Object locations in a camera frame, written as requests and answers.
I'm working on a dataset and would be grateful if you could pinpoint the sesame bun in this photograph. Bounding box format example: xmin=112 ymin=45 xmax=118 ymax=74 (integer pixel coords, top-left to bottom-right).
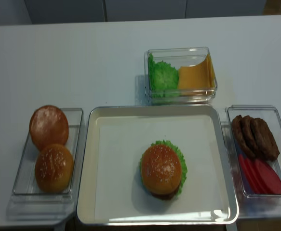
xmin=141 ymin=144 xmax=182 ymax=195
xmin=35 ymin=144 xmax=74 ymax=193

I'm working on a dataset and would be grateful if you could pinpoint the clear lettuce cheese container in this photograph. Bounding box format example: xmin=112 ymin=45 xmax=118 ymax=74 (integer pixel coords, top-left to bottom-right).
xmin=144 ymin=47 xmax=218 ymax=104

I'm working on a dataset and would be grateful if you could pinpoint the orange cheese slice back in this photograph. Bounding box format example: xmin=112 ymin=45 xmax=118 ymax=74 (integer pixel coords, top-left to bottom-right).
xmin=206 ymin=54 xmax=216 ymax=88

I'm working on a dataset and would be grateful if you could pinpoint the green lettuce in container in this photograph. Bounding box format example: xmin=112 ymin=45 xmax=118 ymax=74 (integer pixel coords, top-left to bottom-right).
xmin=148 ymin=53 xmax=180 ymax=98

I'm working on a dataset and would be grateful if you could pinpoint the green lettuce on tray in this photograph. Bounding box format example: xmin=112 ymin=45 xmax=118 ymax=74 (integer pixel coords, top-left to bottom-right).
xmin=138 ymin=140 xmax=188 ymax=193

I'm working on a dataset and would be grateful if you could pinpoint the white metal tray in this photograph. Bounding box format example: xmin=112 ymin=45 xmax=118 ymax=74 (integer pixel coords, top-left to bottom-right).
xmin=76 ymin=105 xmax=239 ymax=226

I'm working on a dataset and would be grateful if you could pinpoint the brown patty on tray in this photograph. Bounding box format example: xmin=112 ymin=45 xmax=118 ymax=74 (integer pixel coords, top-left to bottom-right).
xmin=151 ymin=188 xmax=179 ymax=201

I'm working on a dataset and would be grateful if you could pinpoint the plain orange bun bottom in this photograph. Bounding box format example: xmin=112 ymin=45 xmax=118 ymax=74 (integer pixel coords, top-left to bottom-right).
xmin=29 ymin=105 xmax=69 ymax=151

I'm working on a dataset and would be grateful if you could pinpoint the brown patty left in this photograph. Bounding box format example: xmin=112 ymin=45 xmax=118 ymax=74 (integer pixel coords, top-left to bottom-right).
xmin=231 ymin=115 xmax=256 ymax=159

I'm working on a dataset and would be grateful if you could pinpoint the brown patty middle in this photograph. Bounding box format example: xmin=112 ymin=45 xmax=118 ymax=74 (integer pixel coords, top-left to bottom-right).
xmin=241 ymin=115 xmax=264 ymax=159

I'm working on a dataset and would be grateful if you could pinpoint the red tomato slice left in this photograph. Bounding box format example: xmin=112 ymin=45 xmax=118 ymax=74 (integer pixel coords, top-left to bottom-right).
xmin=238 ymin=154 xmax=261 ymax=194

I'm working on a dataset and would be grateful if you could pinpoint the red tomato slice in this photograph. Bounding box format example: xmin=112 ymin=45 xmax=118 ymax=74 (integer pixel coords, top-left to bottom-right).
xmin=254 ymin=159 xmax=281 ymax=194
xmin=238 ymin=154 xmax=261 ymax=194
xmin=244 ymin=158 xmax=268 ymax=194

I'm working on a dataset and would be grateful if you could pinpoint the brown patty right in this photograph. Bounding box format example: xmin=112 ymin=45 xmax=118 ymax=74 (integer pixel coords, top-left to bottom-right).
xmin=251 ymin=118 xmax=280 ymax=161

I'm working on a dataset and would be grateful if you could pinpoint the clear patty tomato container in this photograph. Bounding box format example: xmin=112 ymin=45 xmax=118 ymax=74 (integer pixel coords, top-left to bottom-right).
xmin=222 ymin=105 xmax=281 ymax=218

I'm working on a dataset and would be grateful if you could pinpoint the red tomato slice middle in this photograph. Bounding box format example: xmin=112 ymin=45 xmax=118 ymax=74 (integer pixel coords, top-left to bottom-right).
xmin=244 ymin=158 xmax=268 ymax=194

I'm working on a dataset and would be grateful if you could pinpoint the clear plastic bun container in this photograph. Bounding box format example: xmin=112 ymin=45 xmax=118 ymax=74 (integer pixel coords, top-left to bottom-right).
xmin=7 ymin=108 xmax=86 ymax=221

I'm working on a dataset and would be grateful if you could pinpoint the red tomato slice right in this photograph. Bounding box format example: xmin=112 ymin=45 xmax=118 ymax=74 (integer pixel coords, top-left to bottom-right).
xmin=254 ymin=159 xmax=281 ymax=194

